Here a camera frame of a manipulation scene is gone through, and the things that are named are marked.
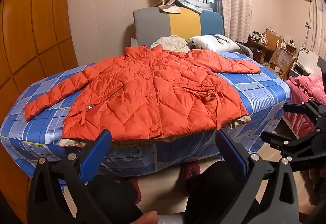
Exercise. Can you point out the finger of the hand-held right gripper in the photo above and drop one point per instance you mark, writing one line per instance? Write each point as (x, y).
(295, 108)
(293, 148)

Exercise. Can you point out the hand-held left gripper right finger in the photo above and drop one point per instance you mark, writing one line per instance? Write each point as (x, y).
(231, 155)

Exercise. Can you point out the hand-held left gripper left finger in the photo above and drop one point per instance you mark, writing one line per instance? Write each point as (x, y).
(95, 152)

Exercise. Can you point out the orange puffer jacket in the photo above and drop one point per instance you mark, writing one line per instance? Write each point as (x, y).
(158, 96)

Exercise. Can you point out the person's left hand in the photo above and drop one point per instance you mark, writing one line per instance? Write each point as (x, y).
(144, 218)

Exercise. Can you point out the pink ruffled quilt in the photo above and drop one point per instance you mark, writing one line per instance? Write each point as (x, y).
(298, 86)

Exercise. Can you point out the person's right leg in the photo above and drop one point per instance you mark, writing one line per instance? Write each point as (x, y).
(211, 188)

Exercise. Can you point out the person's leg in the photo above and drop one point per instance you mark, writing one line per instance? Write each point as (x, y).
(119, 196)
(211, 188)

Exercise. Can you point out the black printer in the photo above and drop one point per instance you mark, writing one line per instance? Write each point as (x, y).
(299, 68)

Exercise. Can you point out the bed with blue plaid sheet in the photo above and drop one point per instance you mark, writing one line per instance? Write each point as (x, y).
(254, 96)

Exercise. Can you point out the red slipper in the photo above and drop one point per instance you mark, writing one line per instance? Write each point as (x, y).
(192, 171)
(136, 191)

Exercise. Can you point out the white board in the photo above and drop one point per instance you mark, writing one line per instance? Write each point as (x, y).
(309, 63)

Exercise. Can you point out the rattan wooden chair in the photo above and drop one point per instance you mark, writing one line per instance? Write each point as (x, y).
(282, 61)

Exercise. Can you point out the person's left leg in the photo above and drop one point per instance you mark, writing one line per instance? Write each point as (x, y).
(119, 196)

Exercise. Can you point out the wooden desk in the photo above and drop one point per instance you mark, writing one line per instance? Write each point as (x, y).
(257, 47)

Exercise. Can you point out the black box on desk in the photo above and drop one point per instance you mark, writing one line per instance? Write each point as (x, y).
(254, 37)

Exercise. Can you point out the white printed pillow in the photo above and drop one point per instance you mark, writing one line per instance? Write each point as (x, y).
(211, 41)

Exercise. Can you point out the dark purple cloth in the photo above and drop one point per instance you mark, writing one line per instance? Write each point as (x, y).
(191, 45)

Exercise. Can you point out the cream quilted jacket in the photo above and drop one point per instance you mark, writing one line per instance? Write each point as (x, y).
(170, 41)

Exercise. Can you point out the orange wooden wardrobe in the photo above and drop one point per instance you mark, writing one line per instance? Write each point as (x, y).
(38, 22)

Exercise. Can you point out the grey yellow blue headboard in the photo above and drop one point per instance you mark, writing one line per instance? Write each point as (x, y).
(178, 22)

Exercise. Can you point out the silver grey cloth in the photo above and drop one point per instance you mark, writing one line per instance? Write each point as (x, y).
(191, 5)

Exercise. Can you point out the grey fabric bed rail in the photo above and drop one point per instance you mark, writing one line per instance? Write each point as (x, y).
(245, 50)

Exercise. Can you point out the wall socket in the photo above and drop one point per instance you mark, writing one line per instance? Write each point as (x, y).
(307, 24)

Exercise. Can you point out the white padded bed rail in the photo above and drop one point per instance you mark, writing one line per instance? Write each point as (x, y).
(132, 41)

